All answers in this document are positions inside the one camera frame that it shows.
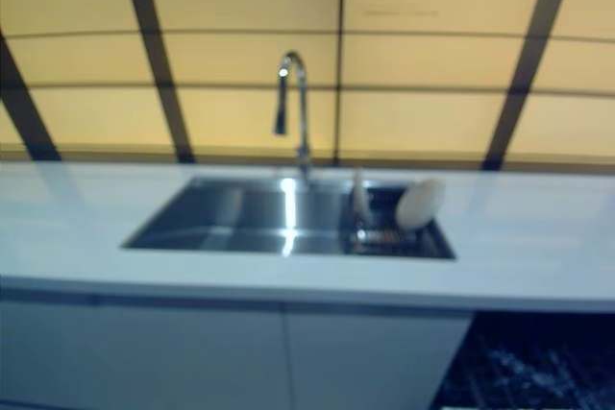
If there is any open dishwasher with rack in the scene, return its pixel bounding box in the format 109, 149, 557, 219
431, 309, 615, 410

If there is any chrome gooseneck kitchen faucet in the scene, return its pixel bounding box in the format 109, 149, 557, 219
273, 50, 312, 186

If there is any stainless steel sink basin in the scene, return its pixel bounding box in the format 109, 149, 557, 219
121, 175, 456, 261

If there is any white round plate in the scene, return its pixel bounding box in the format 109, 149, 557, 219
396, 178, 447, 230

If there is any white cabinet door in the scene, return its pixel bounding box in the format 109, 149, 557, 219
280, 302, 476, 410
0, 298, 289, 410

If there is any black wire dish rack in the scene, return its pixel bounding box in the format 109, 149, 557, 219
339, 180, 455, 260

